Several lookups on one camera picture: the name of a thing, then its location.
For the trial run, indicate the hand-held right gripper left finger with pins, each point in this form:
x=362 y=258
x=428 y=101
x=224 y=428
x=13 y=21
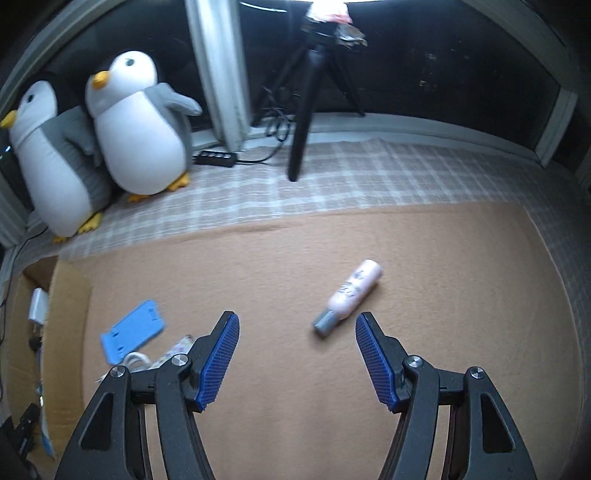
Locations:
x=219 y=360

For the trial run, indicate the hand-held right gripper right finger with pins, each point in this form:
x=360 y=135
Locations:
x=376 y=364

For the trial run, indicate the white patterned tube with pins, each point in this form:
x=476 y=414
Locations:
x=178 y=347

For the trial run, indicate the pink bottle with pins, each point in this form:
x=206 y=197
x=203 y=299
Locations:
x=353 y=288

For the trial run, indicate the blue rectangular case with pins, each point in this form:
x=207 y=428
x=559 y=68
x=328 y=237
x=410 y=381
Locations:
x=131 y=332

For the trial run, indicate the cardboard box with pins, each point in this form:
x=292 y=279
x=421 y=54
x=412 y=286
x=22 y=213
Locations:
x=69 y=369

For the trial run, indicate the white charger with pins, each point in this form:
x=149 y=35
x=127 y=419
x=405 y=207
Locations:
x=38 y=307

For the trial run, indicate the plaid cloth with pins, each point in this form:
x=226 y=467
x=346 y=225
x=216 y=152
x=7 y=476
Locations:
x=369 y=175

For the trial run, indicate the black tripod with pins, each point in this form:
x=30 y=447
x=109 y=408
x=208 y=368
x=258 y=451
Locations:
x=300 y=138

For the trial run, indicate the small penguin plush toy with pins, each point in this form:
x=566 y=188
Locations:
x=138 y=138

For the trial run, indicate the large penguin plush toy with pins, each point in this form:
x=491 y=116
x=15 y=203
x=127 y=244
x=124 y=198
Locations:
x=46 y=175

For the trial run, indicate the black inline switch hub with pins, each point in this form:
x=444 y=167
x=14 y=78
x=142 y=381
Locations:
x=214 y=158

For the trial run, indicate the white window frame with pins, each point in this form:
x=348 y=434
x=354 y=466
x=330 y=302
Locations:
x=221 y=92

